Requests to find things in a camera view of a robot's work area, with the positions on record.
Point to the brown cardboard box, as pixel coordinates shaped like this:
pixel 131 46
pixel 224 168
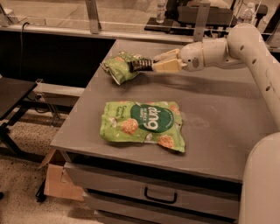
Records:
pixel 58 183

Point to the grey metal post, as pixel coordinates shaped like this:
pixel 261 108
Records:
pixel 92 13
pixel 201 21

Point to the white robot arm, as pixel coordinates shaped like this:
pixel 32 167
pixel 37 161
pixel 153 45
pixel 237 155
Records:
pixel 260 193

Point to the dark chocolate rxbar wrapper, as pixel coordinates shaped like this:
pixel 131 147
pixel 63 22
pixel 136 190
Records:
pixel 140 65

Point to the green dang coconut chips bag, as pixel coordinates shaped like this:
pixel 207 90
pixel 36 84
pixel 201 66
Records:
pixel 157 122

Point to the grey metal post left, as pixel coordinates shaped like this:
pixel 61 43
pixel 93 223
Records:
pixel 92 13

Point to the lower grey drawer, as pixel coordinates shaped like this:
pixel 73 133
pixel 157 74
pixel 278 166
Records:
pixel 145 211

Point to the grey metal post right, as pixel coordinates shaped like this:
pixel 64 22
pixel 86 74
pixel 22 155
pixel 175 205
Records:
pixel 201 21

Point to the clear water bottle left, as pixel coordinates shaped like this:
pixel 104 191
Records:
pixel 160 11

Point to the grey drawer with black handle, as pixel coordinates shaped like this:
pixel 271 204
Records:
pixel 158 192

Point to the clear water bottle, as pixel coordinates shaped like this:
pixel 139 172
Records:
pixel 160 11
pixel 248 14

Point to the clear water bottle right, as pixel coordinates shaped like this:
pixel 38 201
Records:
pixel 248 14

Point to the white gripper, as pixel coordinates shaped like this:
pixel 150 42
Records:
pixel 192 58

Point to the black side table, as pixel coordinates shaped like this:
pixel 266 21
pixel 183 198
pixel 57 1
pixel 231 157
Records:
pixel 12 92

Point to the green jalapeno chip bag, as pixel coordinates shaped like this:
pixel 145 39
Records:
pixel 118 67

